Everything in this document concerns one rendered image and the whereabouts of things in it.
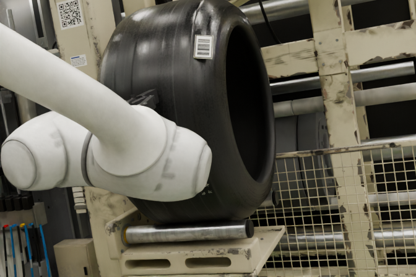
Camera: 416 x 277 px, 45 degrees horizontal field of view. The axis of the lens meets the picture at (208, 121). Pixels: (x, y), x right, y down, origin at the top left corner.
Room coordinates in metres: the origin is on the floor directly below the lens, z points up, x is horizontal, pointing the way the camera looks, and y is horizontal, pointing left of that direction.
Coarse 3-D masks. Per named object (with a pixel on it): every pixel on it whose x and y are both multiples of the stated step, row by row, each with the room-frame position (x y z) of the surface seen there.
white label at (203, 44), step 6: (198, 36) 1.12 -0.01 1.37; (204, 36) 1.12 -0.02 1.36; (210, 36) 1.12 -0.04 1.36; (198, 42) 1.12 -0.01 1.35; (204, 42) 1.12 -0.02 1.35; (210, 42) 1.12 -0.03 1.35; (198, 48) 1.11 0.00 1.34; (204, 48) 1.11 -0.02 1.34; (210, 48) 1.11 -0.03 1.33; (198, 54) 1.10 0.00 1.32; (204, 54) 1.10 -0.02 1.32; (210, 54) 1.10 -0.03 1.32
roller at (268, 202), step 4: (272, 192) 1.46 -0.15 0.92; (276, 192) 1.47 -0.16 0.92; (268, 196) 1.45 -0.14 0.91; (272, 196) 1.45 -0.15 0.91; (276, 196) 1.46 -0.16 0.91; (264, 200) 1.45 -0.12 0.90; (268, 200) 1.45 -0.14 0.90; (272, 200) 1.44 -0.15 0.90; (276, 200) 1.45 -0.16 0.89; (264, 204) 1.46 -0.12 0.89; (268, 204) 1.45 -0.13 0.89; (272, 204) 1.45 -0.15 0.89; (276, 204) 1.45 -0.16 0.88
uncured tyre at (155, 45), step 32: (192, 0) 1.24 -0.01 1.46; (224, 0) 1.32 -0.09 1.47; (128, 32) 1.21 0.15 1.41; (160, 32) 1.17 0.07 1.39; (192, 32) 1.14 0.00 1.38; (224, 32) 1.20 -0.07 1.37; (128, 64) 1.15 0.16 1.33; (160, 64) 1.12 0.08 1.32; (192, 64) 1.09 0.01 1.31; (224, 64) 1.16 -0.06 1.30; (256, 64) 1.50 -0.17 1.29; (128, 96) 1.13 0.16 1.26; (160, 96) 1.10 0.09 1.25; (192, 96) 1.08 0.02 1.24; (224, 96) 1.13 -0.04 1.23; (256, 96) 1.60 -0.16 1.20; (192, 128) 1.07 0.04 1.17; (224, 128) 1.11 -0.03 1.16; (256, 128) 1.60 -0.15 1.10; (224, 160) 1.11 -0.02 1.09; (256, 160) 1.55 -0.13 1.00; (224, 192) 1.14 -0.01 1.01; (256, 192) 1.25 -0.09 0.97
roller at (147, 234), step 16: (160, 224) 1.29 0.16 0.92; (176, 224) 1.26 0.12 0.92; (192, 224) 1.25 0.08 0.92; (208, 224) 1.23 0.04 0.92; (224, 224) 1.21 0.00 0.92; (240, 224) 1.19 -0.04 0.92; (128, 240) 1.30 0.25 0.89; (144, 240) 1.28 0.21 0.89; (160, 240) 1.27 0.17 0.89; (176, 240) 1.26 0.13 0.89; (192, 240) 1.24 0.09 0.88
